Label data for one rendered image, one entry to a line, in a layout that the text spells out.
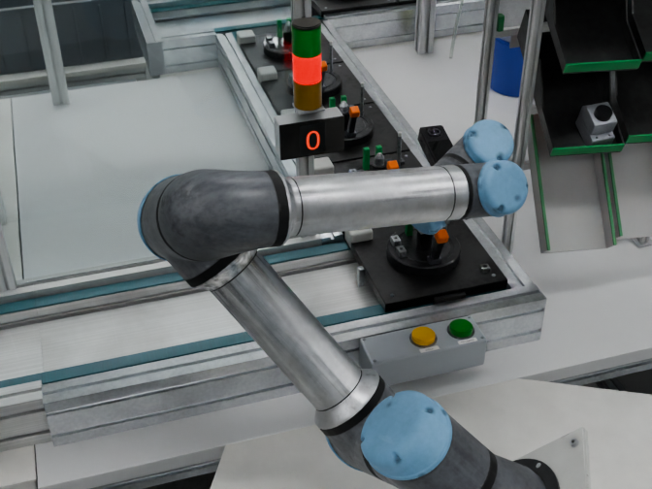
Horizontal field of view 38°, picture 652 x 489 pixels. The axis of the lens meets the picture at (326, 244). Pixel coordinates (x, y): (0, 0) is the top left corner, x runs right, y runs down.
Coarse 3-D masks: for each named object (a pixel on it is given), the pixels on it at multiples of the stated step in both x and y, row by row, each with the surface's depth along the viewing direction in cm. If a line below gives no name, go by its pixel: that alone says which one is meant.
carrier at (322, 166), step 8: (400, 136) 197; (400, 144) 198; (368, 152) 198; (376, 152) 199; (400, 152) 199; (408, 152) 210; (320, 160) 204; (328, 160) 204; (352, 160) 208; (360, 160) 208; (368, 160) 199; (376, 160) 195; (384, 160) 208; (400, 160) 200; (408, 160) 208; (416, 160) 208; (320, 168) 202; (328, 168) 202; (336, 168) 205; (344, 168) 205; (352, 168) 201; (360, 168) 202; (368, 168) 201; (376, 168) 195; (384, 168) 196; (400, 168) 201
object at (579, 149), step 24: (552, 48) 178; (552, 72) 175; (600, 72) 173; (552, 96) 172; (576, 96) 173; (600, 96) 173; (552, 120) 170; (552, 144) 165; (576, 144) 167; (624, 144) 165
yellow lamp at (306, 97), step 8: (296, 88) 164; (304, 88) 163; (312, 88) 163; (320, 88) 164; (296, 96) 165; (304, 96) 164; (312, 96) 164; (320, 96) 165; (296, 104) 166; (304, 104) 164; (312, 104) 165; (320, 104) 166
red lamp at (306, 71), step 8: (296, 56) 160; (320, 56) 161; (296, 64) 161; (304, 64) 160; (312, 64) 160; (320, 64) 162; (296, 72) 162; (304, 72) 161; (312, 72) 161; (320, 72) 163; (296, 80) 163; (304, 80) 162; (312, 80) 162; (320, 80) 163
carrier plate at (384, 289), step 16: (448, 224) 187; (464, 224) 187; (384, 240) 183; (464, 240) 183; (368, 256) 179; (384, 256) 179; (464, 256) 179; (480, 256) 179; (368, 272) 175; (384, 272) 175; (400, 272) 175; (448, 272) 175; (464, 272) 175; (480, 272) 175; (496, 272) 175; (384, 288) 171; (400, 288) 171; (416, 288) 171; (432, 288) 171; (448, 288) 171; (464, 288) 171; (480, 288) 172; (496, 288) 173; (384, 304) 168; (400, 304) 168; (416, 304) 170
